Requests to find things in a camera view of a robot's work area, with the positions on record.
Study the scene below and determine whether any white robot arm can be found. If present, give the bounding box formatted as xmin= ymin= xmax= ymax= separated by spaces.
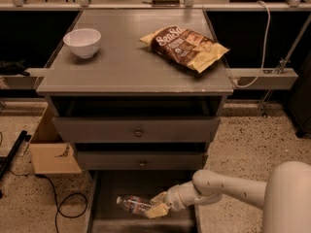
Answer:
xmin=146 ymin=161 xmax=311 ymax=233

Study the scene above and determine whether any clear plastic water bottle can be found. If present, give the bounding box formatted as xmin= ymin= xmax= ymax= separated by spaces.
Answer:
xmin=116 ymin=195 xmax=152 ymax=216

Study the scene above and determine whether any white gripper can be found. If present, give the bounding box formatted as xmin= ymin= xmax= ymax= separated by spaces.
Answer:
xmin=145 ymin=185 xmax=187 ymax=218

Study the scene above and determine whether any black device on ledge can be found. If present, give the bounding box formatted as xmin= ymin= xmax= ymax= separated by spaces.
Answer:
xmin=152 ymin=0 xmax=181 ymax=7

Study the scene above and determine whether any brown yellow chip bag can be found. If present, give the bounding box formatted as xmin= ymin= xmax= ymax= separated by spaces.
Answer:
xmin=140 ymin=25 xmax=228 ymax=73

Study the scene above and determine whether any cardboard box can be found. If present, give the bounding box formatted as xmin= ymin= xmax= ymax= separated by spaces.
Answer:
xmin=29 ymin=108 xmax=82 ymax=175

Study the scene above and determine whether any black cloth on rail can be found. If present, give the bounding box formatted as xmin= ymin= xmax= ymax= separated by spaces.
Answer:
xmin=0 ymin=60 xmax=30 ymax=77

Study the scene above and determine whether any black bar on floor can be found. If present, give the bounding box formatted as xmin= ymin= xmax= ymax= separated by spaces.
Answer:
xmin=0 ymin=130 xmax=30 ymax=181

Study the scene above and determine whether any grey wooden drawer cabinet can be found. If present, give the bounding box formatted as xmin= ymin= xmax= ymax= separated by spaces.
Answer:
xmin=37 ymin=9 xmax=232 ymax=159

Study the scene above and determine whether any grey open bottom drawer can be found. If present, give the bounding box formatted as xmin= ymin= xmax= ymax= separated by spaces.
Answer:
xmin=85 ymin=170 xmax=199 ymax=233

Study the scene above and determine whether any white ceramic bowl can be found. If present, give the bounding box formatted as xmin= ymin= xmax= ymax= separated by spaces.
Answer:
xmin=63 ymin=28 xmax=101 ymax=58

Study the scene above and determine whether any grey middle drawer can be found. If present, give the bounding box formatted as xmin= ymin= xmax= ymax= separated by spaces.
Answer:
xmin=76 ymin=151 xmax=207 ymax=170

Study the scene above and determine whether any black floor cable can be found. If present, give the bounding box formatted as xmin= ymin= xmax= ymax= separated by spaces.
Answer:
xmin=7 ymin=167 xmax=89 ymax=233

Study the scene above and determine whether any grey top drawer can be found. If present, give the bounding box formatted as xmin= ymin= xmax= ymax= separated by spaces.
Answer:
xmin=52 ymin=116 xmax=220 ymax=143

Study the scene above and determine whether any white hanging cable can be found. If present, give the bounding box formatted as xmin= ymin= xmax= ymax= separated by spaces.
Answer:
xmin=231 ymin=0 xmax=272 ymax=89

